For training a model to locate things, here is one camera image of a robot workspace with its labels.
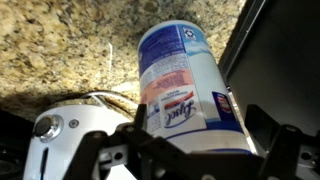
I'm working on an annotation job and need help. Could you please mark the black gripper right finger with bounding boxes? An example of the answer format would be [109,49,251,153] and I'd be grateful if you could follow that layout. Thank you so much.
[244,103,303,180]

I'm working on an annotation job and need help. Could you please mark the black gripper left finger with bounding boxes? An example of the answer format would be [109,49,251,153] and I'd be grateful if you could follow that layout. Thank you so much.
[63,103,188,180]

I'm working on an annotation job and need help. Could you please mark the Lysol wipes canister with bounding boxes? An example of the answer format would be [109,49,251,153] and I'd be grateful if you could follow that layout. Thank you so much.
[137,19,254,156]

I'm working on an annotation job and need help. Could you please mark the black kitchen range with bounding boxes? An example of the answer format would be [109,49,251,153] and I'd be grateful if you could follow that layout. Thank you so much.
[218,0,320,138]

